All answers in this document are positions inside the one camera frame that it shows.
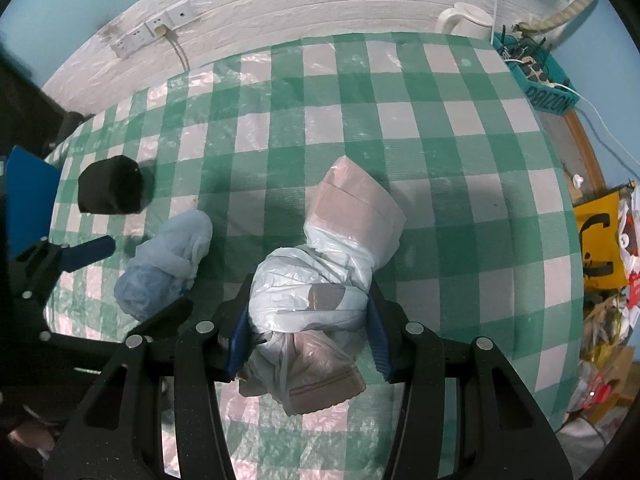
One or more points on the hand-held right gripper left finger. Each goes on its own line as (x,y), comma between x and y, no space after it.
(237,345)

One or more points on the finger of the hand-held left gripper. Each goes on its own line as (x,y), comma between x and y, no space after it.
(165,316)
(87,252)

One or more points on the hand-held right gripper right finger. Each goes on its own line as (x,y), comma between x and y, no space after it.
(381,340)

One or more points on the pale blue plastic bag bundle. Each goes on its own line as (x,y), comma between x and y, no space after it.
(165,260)

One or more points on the blue cardboard box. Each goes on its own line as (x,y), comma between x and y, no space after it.
(30,195)

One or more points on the grey towel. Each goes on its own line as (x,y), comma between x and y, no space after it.
(350,200)

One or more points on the black rolled cloth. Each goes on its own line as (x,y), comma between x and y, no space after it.
(111,185)

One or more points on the black device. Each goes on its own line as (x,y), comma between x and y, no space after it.
(67,125)

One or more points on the dark hanging coat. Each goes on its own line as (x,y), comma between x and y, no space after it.
(25,105)

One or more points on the green checked tablecloth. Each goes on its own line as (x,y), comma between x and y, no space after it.
(450,160)

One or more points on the yellow bag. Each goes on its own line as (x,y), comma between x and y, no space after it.
(597,240)

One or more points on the white and red plastic bag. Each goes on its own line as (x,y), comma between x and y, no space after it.
(631,250)

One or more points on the teal plastic basket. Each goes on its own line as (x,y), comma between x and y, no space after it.
(547,95)

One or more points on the white power strip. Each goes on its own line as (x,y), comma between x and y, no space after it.
(530,67)

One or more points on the white electric kettle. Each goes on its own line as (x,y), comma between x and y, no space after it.
(465,21)

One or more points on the wide white wall socket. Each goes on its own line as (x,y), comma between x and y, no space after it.
(130,44)

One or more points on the white wall socket with plug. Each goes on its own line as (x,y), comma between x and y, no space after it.
(160,25)

